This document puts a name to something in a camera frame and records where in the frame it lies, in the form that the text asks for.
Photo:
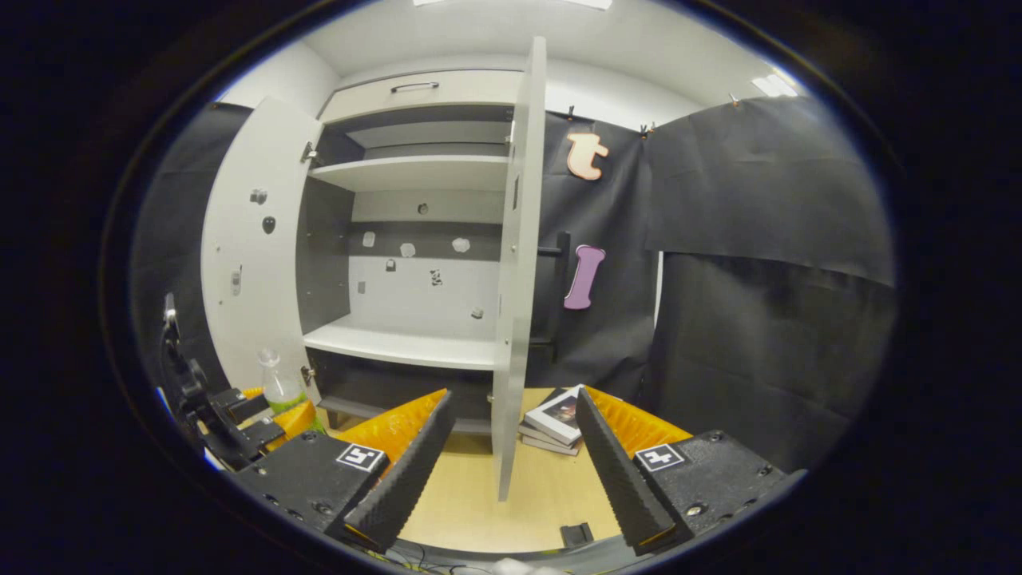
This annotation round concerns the white grey cabinet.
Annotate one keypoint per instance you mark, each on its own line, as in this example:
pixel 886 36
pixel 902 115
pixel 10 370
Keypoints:
pixel 415 172

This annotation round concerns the ceiling light panel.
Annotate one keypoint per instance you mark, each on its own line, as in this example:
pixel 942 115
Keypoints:
pixel 591 3
pixel 774 85

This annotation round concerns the grey book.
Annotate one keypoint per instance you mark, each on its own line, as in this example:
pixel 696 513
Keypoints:
pixel 539 442

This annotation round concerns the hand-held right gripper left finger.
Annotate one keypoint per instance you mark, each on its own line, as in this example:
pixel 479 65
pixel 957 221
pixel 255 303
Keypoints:
pixel 415 463

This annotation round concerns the white cabinet drawer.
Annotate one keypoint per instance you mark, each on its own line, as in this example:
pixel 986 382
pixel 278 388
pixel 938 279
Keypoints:
pixel 471 88

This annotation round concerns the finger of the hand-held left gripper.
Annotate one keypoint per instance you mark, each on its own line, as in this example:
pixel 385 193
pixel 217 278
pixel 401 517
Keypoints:
pixel 259 435
pixel 239 406

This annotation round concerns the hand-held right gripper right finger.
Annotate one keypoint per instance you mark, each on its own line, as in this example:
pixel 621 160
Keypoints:
pixel 619 471

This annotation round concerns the black backdrop cloth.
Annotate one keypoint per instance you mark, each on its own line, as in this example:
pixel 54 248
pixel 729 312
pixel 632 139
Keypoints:
pixel 758 184
pixel 176 239

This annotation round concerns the green label plastic bottle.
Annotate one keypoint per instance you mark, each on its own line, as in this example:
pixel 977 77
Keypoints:
pixel 279 387

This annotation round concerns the white cover book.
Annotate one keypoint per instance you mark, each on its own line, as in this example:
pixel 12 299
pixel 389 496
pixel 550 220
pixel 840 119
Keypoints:
pixel 551 415

